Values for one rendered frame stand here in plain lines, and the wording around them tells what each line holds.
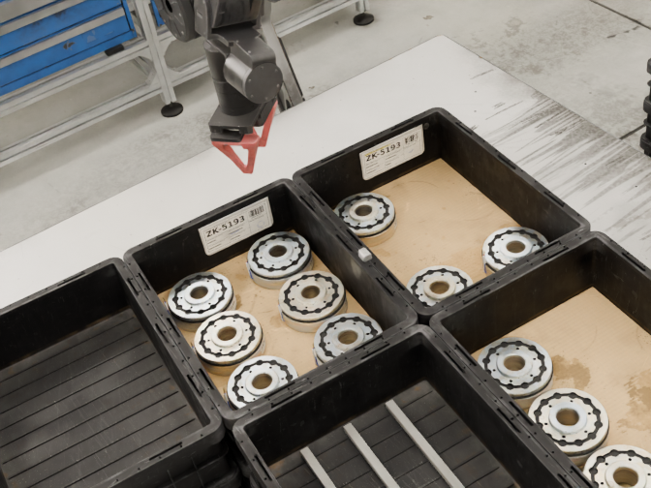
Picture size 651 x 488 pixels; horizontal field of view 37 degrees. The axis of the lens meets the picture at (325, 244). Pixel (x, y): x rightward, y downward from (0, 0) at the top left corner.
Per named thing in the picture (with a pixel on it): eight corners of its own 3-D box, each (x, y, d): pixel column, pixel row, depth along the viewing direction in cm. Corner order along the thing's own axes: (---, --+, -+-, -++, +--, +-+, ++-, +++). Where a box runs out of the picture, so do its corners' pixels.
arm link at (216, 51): (230, 16, 133) (194, 34, 131) (255, 35, 128) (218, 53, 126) (240, 60, 137) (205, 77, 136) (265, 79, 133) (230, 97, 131)
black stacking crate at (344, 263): (140, 305, 160) (121, 256, 153) (298, 229, 168) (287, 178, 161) (246, 476, 133) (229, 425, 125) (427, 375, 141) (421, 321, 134)
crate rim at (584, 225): (290, 185, 162) (287, 174, 161) (440, 114, 171) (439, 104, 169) (424, 330, 135) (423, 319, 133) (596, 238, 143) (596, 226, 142)
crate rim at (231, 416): (123, 263, 154) (118, 253, 152) (290, 185, 162) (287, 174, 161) (231, 436, 126) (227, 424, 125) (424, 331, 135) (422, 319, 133)
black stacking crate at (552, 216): (300, 228, 169) (289, 177, 161) (443, 159, 177) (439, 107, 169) (429, 374, 141) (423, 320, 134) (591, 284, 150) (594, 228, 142)
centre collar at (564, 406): (540, 413, 128) (541, 411, 127) (572, 398, 129) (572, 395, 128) (563, 441, 124) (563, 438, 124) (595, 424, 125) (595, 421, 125)
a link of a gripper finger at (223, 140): (280, 153, 145) (267, 101, 138) (264, 184, 140) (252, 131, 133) (237, 151, 147) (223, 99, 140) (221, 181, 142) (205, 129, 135)
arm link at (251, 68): (251, -21, 130) (193, -11, 126) (296, 9, 123) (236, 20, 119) (251, 62, 137) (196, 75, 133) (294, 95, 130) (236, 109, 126)
